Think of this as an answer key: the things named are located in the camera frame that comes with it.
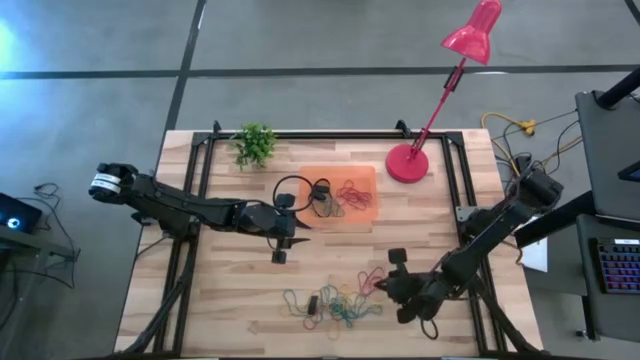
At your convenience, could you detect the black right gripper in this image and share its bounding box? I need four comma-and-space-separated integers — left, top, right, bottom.
375, 248, 449, 325

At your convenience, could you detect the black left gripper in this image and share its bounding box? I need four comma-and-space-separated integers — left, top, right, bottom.
239, 193, 313, 265

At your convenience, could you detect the orange translucent plastic bin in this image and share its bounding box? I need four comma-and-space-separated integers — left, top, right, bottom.
298, 165, 379, 225

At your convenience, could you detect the green plant in white pot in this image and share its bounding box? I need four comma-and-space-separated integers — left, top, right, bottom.
229, 121, 279, 173

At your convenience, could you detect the red desk lamp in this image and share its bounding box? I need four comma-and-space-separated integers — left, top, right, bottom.
384, 0, 504, 185

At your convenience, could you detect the white paper sheet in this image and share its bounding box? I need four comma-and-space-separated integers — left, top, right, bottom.
518, 237, 550, 274

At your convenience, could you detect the black diagonal desk bar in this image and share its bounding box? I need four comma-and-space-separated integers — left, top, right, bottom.
514, 189, 599, 250

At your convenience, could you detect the dark grey desk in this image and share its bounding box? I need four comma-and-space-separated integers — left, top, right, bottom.
574, 213, 640, 342
574, 89, 640, 231

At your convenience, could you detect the backlit computer keyboard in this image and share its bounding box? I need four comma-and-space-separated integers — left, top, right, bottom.
593, 237, 640, 295

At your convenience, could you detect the dark tablet screen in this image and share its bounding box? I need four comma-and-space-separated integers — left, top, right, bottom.
617, 159, 640, 184

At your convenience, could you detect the black device with blue light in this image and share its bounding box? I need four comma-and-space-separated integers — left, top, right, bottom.
0, 192, 44, 235

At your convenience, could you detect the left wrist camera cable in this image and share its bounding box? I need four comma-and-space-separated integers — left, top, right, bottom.
271, 174, 314, 213

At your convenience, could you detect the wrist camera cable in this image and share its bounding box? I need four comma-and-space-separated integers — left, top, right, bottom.
418, 314, 441, 342
271, 174, 314, 213

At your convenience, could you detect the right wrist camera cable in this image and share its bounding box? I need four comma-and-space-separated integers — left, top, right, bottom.
418, 314, 441, 342

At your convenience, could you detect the thick black cable hose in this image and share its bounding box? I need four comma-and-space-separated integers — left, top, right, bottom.
115, 239, 197, 357
467, 277, 539, 357

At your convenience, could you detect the yellow extension cable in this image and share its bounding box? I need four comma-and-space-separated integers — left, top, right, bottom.
479, 111, 585, 179

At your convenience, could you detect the thin black floor cable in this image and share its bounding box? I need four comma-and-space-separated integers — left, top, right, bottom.
9, 182, 81, 301

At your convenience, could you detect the black round post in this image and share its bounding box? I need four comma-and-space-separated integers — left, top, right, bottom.
594, 66, 640, 111

